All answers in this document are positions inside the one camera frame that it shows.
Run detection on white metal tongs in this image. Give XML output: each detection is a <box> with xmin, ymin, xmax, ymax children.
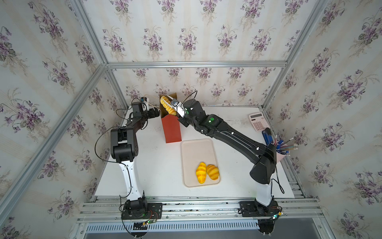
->
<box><xmin>167</xmin><ymin>95</ymin><xmax>186</xmax><ymax>118</ymax></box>

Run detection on pens in holder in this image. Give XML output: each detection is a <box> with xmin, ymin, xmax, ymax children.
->
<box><xmin>274</xmin><ymin>137</ymin><xmax>298</xmax><ymax>155</ymax></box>

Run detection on round yellow striped bread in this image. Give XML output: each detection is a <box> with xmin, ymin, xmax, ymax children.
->
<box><xmin>207</xmin><ymin>164</ymin><xmax>219</xmax><ymax>180</ymax></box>

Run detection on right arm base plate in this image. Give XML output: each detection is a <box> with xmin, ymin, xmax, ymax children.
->
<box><xmin>238</xmin><ymin>200</ymin><xmax>282</xmax><ymax>220</ymax></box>

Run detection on red paper bag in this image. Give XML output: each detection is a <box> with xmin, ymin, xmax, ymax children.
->
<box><xmin>160</xmin><ymin>94</ymin><xmax>182</xmax><ymax>143</ymax></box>

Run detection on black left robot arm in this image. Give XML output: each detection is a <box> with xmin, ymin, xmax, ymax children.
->
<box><xmin>110</xmin><ymin>98</ymin><xmax>160</xmax><ymax>204</ymax></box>

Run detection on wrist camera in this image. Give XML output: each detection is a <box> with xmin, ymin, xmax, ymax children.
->
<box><xmin>170</xmin><ymin>99</ymin><xmax>180</xmax><ymax>108</ymax></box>
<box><xmin>141</xmin><ymin>97</ymin><xmax>150</xmax><ymax>111</ymax></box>

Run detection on aluminium frame rail base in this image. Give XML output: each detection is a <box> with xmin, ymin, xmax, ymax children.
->
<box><xmin>75</xmin><ymin>197</ymin><xmax>324</xmax><ymax>223</ymax></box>

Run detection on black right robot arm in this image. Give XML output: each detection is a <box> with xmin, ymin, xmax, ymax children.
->
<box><xmin>174</xmin><ymin>100</ymin><xmax>277</xmax><ymax>207</ymax></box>

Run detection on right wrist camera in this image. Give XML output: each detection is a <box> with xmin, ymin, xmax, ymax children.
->
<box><xmin>170</xmin><ymin>99</ymin><xmax>180</xmax><ymax>108</ymax></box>

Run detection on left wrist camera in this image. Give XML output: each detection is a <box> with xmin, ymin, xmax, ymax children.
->
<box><xmin>141</xmin><ymin>97</ymin><xmax>150</xmax><ymax>111</ymax></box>

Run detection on beige plastic tray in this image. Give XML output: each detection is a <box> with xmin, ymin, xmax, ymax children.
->
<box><xmin>181</xmin><ymin>139</ymin><xmax>220</xmax><ymax>188</ymax></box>

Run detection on yellow striped bread bottom middle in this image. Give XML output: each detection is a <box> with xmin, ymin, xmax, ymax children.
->
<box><xmin>196</xmin><ymin>162</ymin><xmax>207</xmax><ymax>184</ymax></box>

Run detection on pink pen holder cup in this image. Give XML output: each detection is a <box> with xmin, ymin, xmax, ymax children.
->
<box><xmin>276</xmin><ymin>150</ymin><xmax>288</xmax><ymax>163</ymax></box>

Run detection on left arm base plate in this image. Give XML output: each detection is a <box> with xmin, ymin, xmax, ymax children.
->
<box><xmin>121</xmin><ymin>201</ymin><xmax>163</xmax><ymax>221</ymax></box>

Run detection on pink calculator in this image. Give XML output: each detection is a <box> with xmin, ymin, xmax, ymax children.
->
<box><xmin>249</xmin><ymin>112</ymin><xmax>269</xmax><ymax>131</ymax></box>

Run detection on blue stapler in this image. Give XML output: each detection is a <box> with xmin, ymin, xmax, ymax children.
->
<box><xmin>262</xmin><ymin>127</ymin><xmax>274</xmax><ymax>145</ymax></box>

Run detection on long ridged yellow bread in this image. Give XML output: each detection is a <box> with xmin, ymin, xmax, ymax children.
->
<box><xmin>160</xmin><ymin>96</ymin><xmax>177</xmax><ymax>116</ymax></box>

